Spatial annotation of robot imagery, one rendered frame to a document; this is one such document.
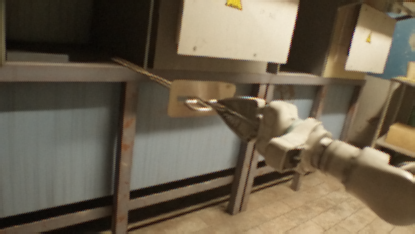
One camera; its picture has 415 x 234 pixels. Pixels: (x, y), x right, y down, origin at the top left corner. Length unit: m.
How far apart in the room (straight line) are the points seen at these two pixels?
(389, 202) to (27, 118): 1.03
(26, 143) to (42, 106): 0.14
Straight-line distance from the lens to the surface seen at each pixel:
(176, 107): 0.64
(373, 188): 0.43
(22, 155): 1.18
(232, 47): 1.21
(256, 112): 0.56
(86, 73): 1.07
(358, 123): 4.01
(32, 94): 1.11
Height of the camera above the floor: 1.04
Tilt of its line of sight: 16 degrees down
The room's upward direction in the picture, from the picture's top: 9 degrees clockwise
